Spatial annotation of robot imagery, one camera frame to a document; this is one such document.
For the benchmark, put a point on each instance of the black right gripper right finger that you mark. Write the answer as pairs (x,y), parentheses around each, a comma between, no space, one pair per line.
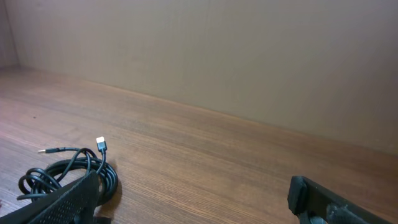
(312,203)

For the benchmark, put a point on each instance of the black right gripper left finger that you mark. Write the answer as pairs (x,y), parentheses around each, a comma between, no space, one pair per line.
(73,203)

